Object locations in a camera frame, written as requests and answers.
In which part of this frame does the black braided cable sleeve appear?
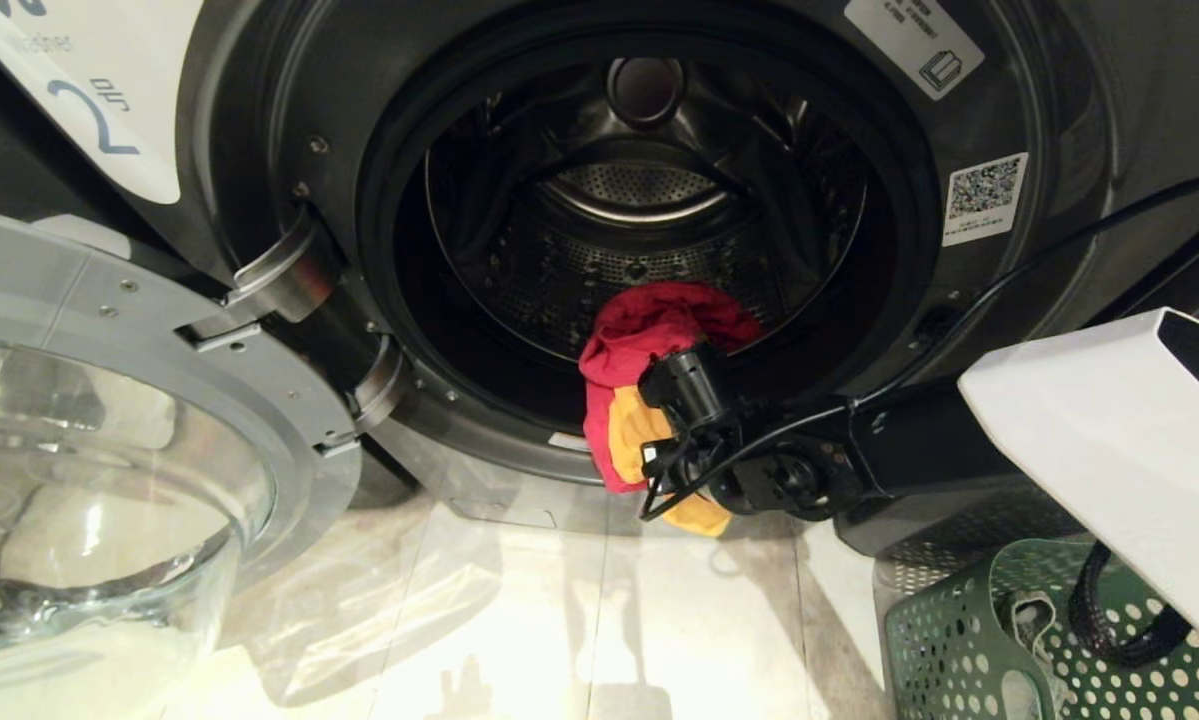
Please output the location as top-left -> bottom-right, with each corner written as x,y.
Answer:
1067,540 -> 1196,669

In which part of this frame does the black cable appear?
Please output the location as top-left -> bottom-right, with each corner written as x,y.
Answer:
639,172 -> 1199,524

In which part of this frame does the white rectangular sticker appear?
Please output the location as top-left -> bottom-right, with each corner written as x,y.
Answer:
844,0 -> 986,102

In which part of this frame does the red and yellow cloth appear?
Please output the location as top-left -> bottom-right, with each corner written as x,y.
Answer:
578,281 -> 763,538

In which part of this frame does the pale cloth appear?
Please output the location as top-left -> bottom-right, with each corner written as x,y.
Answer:
997,590 -> 1072,720

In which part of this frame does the large white washer sign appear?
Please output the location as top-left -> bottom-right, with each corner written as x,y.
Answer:
0,0 -> 206,206

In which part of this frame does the glass washer door silver rim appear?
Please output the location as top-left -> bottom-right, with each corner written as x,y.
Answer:
0,205 -> 407,720

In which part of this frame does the white code sticker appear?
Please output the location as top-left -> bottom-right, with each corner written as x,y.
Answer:
942,152 -> 1029,248

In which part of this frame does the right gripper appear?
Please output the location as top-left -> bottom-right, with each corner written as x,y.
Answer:
639,343 -> 736,433

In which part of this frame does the dark grey front-load washer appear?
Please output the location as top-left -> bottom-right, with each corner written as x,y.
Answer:
0,0 -> 1199,561

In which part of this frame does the green perforated laundry basket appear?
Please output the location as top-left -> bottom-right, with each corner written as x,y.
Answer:
884,538 -> 1199,720

